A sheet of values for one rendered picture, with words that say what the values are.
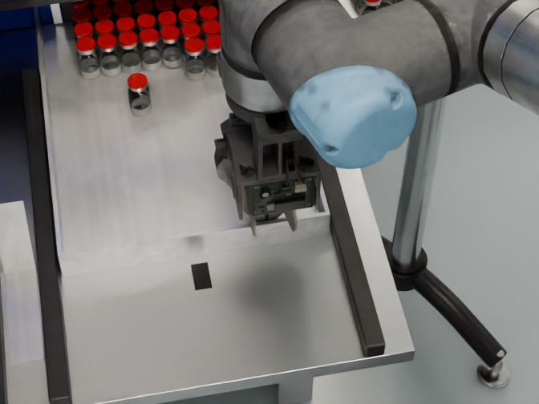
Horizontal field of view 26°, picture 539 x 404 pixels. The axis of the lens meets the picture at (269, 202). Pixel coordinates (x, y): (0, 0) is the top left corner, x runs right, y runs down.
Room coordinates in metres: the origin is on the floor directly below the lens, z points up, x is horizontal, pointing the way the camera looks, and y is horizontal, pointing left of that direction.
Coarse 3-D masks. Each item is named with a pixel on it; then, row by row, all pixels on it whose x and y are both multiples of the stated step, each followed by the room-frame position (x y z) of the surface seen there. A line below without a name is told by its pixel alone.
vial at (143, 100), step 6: (132, 90) 0.81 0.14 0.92; (138, 90) 0.81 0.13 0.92; (144, 90) 0.81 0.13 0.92; (132, 96) 0.81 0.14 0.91; (138, 96) 0.81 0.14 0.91; (144, 96) 0.81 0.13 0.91; (132, 102) 0.81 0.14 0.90; (138, 102) 0.81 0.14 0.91; (144, 102) 0.81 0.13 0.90; (150, 102) 0.81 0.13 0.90; (132, 108) 0.81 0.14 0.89; (138, 108) 0.81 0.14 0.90; (144, 108) 0.81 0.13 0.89; (150, 108) 0.81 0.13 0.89; (138, 114) 0.81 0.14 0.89; (144, 114) 0.81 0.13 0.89
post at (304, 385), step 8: (280, 384) 0.91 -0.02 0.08; (288, 384) 0.91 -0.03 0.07; (296, 384) 0.92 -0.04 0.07; (304, 384) 0.92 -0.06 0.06; (312, 384) 0.92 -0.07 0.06; (280, 392) 0.91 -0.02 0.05; (288, 392) 0.91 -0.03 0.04; (296, 392) 0.92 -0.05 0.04; (304, 392) 0.92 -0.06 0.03; (312, 392) 0.92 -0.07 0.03; (280, 400) 0.91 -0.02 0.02; (288, 400) 0.91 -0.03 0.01; (296, 400) 0.92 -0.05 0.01; (304, 400) 0.92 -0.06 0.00
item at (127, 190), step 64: (64, 64) 0.88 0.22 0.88; (64, 128) 0.79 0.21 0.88; (128, 128) 0.79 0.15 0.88; (192, 128) 0.79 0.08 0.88; (64, 192) 0.71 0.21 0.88; (128, 192) 0.71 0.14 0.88; (192, 192) 0.71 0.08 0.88; (320, 192) 0.68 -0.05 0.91; (64, 256) 0.61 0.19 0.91; (128, 256) 0.62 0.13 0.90; (192, 256) 0.63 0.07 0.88
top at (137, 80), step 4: (132, 76) 0.82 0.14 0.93; (136, 76) 0.82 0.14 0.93; (140, 76) 0.82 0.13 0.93; (144, 76) 0.82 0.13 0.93; (128, 80) 0.82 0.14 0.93; (132, 80) 0.82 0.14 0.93; (136, 80) 0.82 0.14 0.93; (140, 80) 0.82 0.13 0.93; (144, 80) 0.82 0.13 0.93; (128, 84) 0.81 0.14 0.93; (132, 84) 0.81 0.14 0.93; (136, 84) 0.81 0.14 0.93; (140, 84) 0.81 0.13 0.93; (144, 84) 0.81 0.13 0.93; (136, 88) 0.81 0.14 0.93
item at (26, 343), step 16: (0, 208) 0.65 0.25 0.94; (16, 208) 0.65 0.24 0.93; (0, 224) 0.64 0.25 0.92; (16, 224) 0.64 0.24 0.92; (0, 240) 0.63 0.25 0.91; (16, 240) 0.63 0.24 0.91; (16, 256) 0.62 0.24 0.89; (32, 256) 0.62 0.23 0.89; (16, 272) 0.61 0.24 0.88; (32, 272) 0.61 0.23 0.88; (16, 288) 0.59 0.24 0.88; (32, 288) 0.59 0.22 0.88; (16, 304) 0.57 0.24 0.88; (32, 304) 0.57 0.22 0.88; (16, 320) 0.56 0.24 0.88; (32, 320) 0.56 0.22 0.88; (16, 336) 0.54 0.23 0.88; (32, 336) 0.54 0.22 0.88; (16, 352) 0.52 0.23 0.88; (32, 352) 0.52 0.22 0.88
